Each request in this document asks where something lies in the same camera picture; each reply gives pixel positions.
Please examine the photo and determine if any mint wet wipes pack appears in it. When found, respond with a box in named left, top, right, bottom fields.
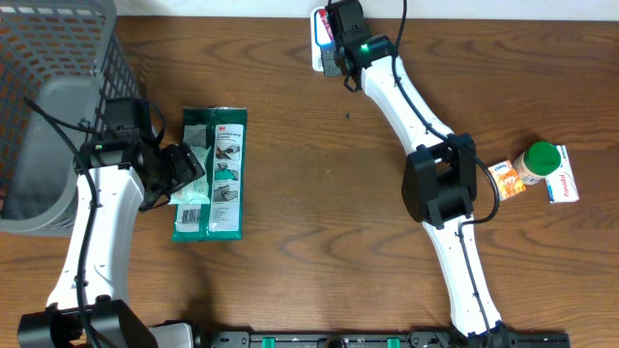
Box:
left=169, top=146, right=210, bottom=205

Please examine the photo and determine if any red stick sachet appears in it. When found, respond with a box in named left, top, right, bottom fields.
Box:
left=316, top=8, right=334, bottom=45

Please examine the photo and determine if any green white gloves package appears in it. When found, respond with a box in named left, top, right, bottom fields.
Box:
left=172, top=107, right=248, bottom=243

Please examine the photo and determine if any orange tissue pack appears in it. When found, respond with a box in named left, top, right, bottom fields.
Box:
left=488, top=159, right=526, bottom=201

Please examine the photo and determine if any green lid jar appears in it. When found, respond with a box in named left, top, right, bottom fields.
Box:
left=513, top=141, right=561, bottom=185

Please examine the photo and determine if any white slim box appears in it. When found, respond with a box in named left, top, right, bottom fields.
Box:
left=545, top=145, right=579, bottom=204

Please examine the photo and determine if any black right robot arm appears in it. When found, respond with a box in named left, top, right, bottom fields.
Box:
left=310, top=1, right=502, bottom=346

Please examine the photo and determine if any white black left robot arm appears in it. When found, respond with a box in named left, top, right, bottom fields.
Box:
left=17, top=98, right=205, bottom=347

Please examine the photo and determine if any grey plastic mesh basket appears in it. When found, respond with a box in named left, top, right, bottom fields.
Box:
left=1, top=0, right=140, bottom=237

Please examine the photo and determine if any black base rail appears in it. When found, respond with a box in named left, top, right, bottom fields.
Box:
left=149, top=318, right=572, bottom=348

